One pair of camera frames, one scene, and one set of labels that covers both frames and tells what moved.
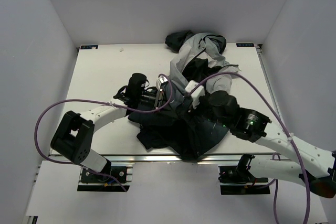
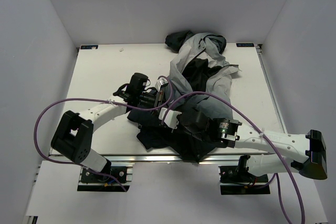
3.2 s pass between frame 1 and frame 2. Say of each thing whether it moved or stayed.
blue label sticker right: stayed
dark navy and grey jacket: stayed
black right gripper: moved
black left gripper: stayed
